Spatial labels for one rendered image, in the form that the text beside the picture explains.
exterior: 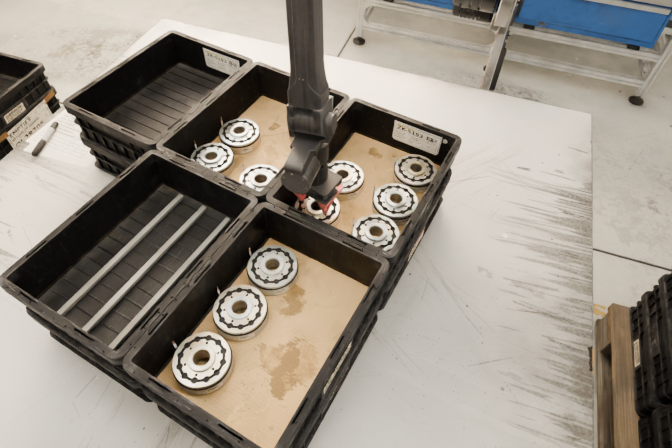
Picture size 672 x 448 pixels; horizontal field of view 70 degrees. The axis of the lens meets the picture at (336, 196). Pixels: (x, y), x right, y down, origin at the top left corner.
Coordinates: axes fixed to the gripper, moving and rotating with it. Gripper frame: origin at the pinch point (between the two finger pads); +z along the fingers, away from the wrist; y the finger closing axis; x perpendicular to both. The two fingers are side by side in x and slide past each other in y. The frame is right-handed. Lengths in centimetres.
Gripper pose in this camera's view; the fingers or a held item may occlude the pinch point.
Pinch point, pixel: (314, 203)
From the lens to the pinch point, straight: 107.3
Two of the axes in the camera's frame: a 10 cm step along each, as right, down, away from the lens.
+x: 5.7, -6.2, 5.4
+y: 8.2, 4.5, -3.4
